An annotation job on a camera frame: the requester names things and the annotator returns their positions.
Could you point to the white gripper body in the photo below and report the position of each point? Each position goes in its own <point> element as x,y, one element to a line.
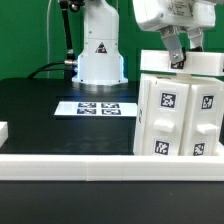
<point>153,15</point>

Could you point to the white u-shaped wall fence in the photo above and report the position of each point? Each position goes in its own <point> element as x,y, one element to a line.
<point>111,168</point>

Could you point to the white cabinet door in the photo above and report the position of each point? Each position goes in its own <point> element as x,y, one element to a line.
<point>164,118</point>
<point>203,119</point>

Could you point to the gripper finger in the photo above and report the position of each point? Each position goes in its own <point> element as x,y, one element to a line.
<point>196,37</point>
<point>170,39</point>

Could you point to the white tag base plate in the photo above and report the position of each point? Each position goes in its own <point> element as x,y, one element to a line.
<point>102,109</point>

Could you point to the white cabinet body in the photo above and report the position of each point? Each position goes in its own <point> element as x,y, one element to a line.
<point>145,82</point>

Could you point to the white cabinet top block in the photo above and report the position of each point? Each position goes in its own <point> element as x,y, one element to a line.
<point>196,63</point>

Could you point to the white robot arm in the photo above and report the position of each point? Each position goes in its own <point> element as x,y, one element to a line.
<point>100,62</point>

